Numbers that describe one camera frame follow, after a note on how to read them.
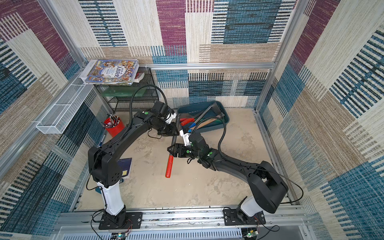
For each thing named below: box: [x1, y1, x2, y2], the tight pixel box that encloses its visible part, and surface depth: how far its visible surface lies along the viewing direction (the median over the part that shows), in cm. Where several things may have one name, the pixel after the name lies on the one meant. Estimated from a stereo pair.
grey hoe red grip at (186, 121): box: [179, 102, 224, 127], surface depth 107 cm
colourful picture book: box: [84, 59, 139, 86], surface depth 81 cm
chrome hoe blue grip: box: [188, 102, 225, 129], surface depth 113 cm
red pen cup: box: [103, 115, 125, 138], surface depth 97 cm
